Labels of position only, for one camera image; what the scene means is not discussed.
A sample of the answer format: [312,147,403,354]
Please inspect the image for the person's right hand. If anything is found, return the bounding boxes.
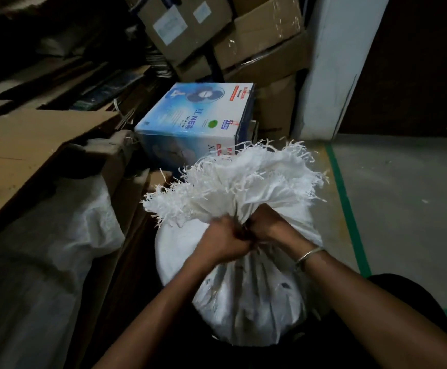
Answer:
[245,203,305,253]

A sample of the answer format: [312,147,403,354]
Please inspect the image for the person's left hand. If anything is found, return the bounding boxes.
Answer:
[196,216,255,270]

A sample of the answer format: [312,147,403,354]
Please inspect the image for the white woven sack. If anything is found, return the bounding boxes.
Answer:
[142,140,329,347]

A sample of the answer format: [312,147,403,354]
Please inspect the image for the person's left forearm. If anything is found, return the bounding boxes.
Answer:
[92,253,232,369]

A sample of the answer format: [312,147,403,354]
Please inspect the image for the person's right forearm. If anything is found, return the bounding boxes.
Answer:
[291,240,447,369]

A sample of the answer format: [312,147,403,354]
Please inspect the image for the silver bangle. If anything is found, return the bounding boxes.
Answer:
[294,247,327,267]

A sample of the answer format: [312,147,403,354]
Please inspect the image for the blue and white fan box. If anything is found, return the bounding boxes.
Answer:
[134,82,255,176]

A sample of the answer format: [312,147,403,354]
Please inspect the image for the tall narrow cardboard box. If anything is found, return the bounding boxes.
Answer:
[65,168,173,369]

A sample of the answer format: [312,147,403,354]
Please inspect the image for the plain brown cardboard box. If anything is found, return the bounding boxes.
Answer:
[223,31,312,141]

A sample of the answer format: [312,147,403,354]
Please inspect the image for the person's black trousers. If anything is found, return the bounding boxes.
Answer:
[193,273,447,369]

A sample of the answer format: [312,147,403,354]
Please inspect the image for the taped open cardboard box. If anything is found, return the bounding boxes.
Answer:
[213,0,305,71]

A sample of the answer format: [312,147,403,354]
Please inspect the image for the translucent plastic bag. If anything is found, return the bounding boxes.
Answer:
[0,174,126,369]

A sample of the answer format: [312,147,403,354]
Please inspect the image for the cardboard box with white labels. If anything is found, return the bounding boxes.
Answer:
[137,0,233,67]

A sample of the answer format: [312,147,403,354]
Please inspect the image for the large flat cardboard box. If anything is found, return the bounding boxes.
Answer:
[0,108,135,242]

